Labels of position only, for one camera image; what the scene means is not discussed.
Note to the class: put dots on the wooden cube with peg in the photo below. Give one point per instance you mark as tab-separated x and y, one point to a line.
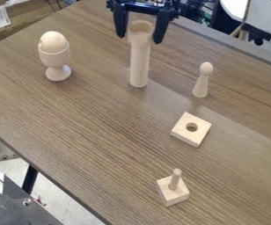
172	189

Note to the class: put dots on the wooden egg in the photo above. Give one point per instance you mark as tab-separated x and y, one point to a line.
52	41

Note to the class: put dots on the cardboard box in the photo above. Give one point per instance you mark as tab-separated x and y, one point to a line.
14	14

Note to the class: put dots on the wooden pawn figure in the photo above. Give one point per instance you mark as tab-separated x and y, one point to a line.
203	80

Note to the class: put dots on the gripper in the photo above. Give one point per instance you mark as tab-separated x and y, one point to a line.
143	5

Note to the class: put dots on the tall wooden cylinder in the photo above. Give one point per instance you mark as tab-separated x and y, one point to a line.
139	55

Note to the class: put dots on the square wooden block with hole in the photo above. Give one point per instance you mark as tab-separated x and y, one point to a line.
190	129

